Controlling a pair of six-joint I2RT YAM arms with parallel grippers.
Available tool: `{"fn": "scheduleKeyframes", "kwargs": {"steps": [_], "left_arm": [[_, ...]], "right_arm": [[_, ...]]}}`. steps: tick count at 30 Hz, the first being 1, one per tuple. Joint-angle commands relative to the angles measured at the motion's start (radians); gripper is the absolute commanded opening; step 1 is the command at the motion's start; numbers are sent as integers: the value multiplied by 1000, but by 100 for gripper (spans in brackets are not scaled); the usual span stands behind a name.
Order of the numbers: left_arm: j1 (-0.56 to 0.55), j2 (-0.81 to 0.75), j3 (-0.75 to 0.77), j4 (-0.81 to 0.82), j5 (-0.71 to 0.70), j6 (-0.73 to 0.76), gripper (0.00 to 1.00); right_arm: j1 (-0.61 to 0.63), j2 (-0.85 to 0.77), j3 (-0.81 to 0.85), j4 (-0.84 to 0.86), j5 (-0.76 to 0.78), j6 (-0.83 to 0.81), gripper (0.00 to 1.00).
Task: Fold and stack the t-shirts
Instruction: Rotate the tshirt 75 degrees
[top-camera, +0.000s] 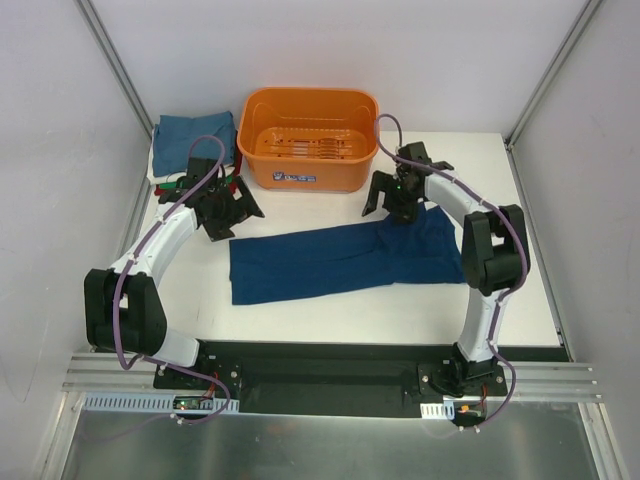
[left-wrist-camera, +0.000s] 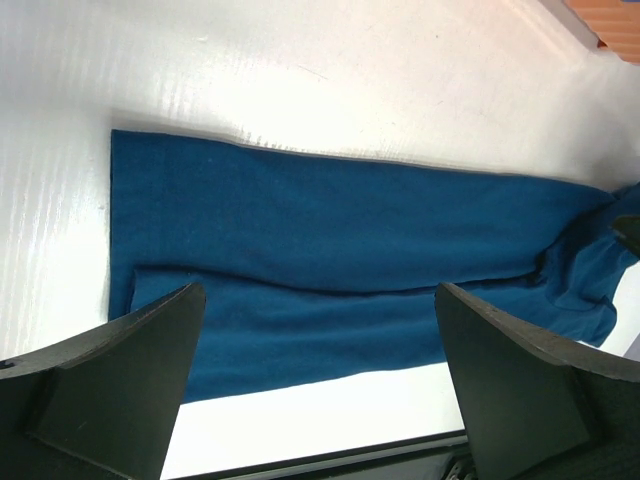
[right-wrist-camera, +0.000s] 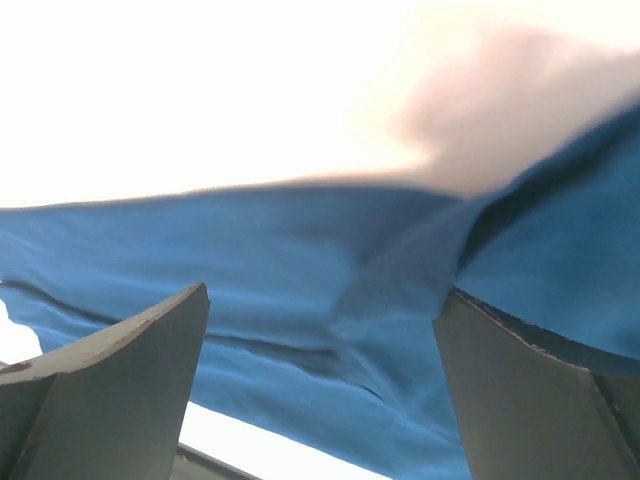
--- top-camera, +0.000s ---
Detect navy blue t-shirt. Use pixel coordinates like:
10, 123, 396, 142
229, 204, 465, 306

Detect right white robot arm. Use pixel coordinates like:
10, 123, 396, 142
362, 142, 530, 398

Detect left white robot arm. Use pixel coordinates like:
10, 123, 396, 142
84, 157, 264, 389

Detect folded green t-shirt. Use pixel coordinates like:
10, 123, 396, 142
154, 174, 237, 196

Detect folded red t-shirt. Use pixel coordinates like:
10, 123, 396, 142
154, 150, 242, 196

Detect orange plastic basket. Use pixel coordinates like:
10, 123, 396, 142
237, 87, 379, 192

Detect folded light blue t-shirt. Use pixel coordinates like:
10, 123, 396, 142
151, 111, 236, 178

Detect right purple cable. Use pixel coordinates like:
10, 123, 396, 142
372, 113, 529, 435

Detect purple cable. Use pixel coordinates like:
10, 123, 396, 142
112, 134, 232, 427
372, 113, 529, 435

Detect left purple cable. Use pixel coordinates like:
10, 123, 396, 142
112, 134, 232, 427

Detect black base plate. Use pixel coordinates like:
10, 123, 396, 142
153, 341, 508, 418

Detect left slotted cable duct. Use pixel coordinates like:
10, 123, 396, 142
83, 392, 240, 415

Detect slotted cable duct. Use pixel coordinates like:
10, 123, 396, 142
83, 392, 240, 415
419, 401, 485, 420

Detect right slotted cable duct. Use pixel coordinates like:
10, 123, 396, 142
419, 401, 485, 420

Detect left aluminium frame post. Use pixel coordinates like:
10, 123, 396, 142
73, 0, 153, 138

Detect aluminium frame post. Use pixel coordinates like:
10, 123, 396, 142
73, 0, 153, 138
504, 0, 605, 152

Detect right aluminium frame post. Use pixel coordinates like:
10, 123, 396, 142
504, 0, 605, 152

